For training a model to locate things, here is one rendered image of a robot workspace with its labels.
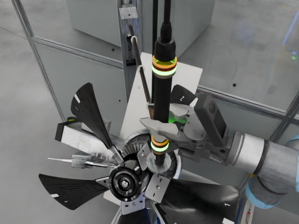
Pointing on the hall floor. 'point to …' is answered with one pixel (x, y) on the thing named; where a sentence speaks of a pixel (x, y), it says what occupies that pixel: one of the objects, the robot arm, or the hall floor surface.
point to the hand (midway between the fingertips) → (149, 112)
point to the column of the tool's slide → (131, 71)
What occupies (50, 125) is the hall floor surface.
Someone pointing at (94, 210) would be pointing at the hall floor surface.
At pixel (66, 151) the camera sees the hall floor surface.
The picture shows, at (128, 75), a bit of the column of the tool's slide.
